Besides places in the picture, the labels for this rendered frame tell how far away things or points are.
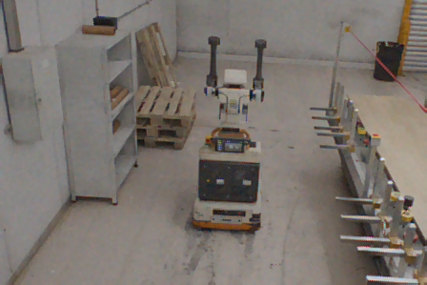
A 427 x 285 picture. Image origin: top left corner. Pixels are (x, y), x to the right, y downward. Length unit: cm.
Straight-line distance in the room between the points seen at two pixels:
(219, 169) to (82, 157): 136
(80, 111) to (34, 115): 95
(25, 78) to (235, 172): 182
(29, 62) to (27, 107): 32
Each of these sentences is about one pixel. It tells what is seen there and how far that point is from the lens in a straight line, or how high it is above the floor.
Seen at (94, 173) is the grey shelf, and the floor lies 33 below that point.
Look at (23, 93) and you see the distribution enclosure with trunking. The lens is 366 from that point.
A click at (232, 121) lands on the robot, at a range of 439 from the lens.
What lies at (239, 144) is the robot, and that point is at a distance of 400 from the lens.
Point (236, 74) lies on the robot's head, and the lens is 431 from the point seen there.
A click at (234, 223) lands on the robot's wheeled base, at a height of 12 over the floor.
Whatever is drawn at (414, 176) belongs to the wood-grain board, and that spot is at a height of 90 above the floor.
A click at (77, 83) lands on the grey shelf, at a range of 449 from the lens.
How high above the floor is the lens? 247
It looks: 25 degrees down
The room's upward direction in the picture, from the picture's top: 4 degrees clockwise
